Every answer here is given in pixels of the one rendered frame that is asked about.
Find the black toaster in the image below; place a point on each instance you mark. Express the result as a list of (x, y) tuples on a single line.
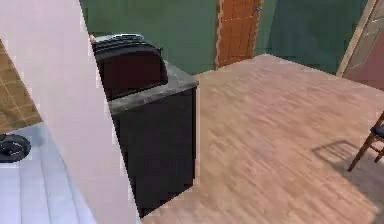
[(131, 66)]

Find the beige framed door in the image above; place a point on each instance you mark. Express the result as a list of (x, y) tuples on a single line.
[(365, 43)]

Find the brown wooden chair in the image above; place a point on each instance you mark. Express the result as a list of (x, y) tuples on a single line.
[(370, 140)]

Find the black round drain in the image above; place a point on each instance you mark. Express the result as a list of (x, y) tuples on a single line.
[(13, 148)]

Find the black cabinet with grey top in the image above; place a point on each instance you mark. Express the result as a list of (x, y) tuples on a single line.
[(160, 140)]

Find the orange wooden door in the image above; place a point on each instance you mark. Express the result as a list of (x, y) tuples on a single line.
[(237, 30)]

